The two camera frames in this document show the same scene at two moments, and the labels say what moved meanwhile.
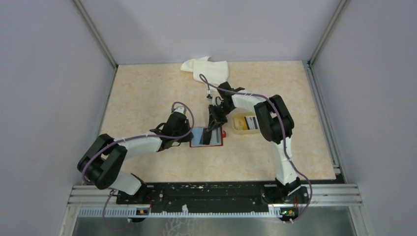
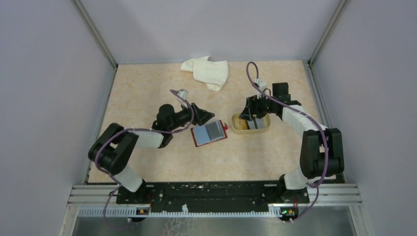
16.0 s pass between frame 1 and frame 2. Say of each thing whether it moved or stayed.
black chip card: moved
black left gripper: moved
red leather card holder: moved
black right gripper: moved
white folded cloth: stayed
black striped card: stayed
